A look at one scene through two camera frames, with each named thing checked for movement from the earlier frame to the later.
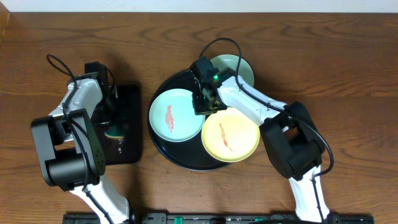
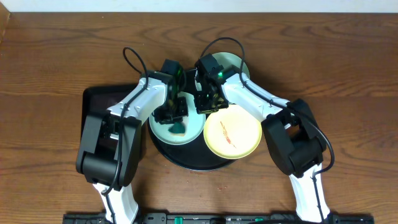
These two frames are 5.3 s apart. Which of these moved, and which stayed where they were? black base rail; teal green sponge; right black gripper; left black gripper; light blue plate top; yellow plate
Moved: teal green sponge; left black gripper
Stayed: yellow plate; black base rail; light blue plate top; right black gripper
